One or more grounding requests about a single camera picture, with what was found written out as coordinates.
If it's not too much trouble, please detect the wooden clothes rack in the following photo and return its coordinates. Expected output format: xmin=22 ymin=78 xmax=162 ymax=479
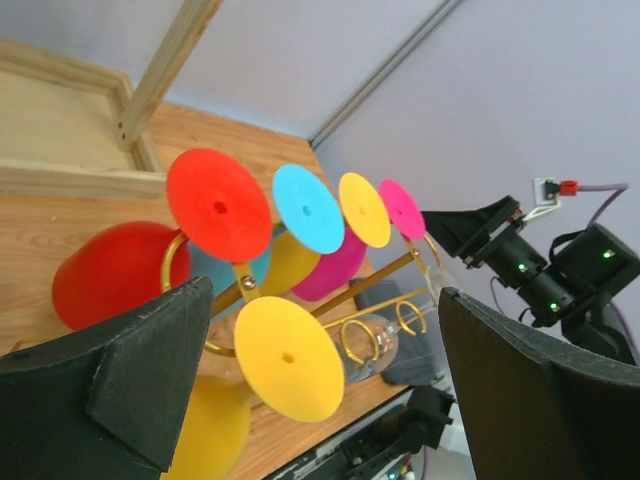
xmin=1 ymin=1 xmax=221 ymax=199

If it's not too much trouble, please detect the red plastic wine glass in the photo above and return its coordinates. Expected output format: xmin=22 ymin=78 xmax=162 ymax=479
xmin=51 ymin=148 xmax=271 ymax=330

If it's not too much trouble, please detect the clear plastic wine glass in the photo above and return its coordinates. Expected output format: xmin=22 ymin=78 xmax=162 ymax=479
xmin=335 ymin=266 xmax=457 ymax=386

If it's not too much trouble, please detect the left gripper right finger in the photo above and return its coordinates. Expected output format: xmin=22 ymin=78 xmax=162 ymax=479
xmin=438 ymin=287 xmax=639 ymax=479

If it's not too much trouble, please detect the gold wire glass rack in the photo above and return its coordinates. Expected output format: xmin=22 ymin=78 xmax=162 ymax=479
xmin=9 ymin=229 xmax=444 ymax=414

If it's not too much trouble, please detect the grey checked cloth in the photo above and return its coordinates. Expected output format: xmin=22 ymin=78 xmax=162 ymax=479
xmin=343 ymin=305 xmax=441 ymax=387

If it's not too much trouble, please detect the yellow wine glass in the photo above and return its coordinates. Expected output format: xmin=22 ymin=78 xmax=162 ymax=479
xmin=262 ymin=165 xmax=391 ymax=302
xmin=162 ymin=296 xmax=345 ymax=479

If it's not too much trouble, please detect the blue plastic wine glass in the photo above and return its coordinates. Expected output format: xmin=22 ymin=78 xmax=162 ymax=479
xmin=187 ymin=164 xmax=345 ymax=293

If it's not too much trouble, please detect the aluminium frame beam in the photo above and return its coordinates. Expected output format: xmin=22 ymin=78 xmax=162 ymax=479
xmin=308 ymin=0 xmax=463 ymax=150

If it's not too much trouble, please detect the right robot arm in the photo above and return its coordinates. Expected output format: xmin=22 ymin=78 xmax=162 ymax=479
xmin=422 ymin=196 xmax=639 ymax=365

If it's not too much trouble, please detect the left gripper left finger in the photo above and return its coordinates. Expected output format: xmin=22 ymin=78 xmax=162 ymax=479
xmin=1 ymin=277 xmax=213 ymax=479

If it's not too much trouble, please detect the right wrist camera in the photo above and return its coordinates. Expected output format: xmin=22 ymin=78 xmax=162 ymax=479
xmin=523 ymin=177 xmax=579 ymax=224

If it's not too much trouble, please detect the magenta plastic wine glass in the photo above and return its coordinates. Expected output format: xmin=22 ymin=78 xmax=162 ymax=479
xmin=292 ymin=172 xmax=426 ymax=302

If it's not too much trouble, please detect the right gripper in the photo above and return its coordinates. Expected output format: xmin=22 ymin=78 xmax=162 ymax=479
xmin=421 ymin=196 xmax=524 ymax=268

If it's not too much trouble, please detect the black mounting base rail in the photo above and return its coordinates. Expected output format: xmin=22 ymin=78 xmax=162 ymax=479
xmin=254 ymin=384 xmax=459 ymax=480

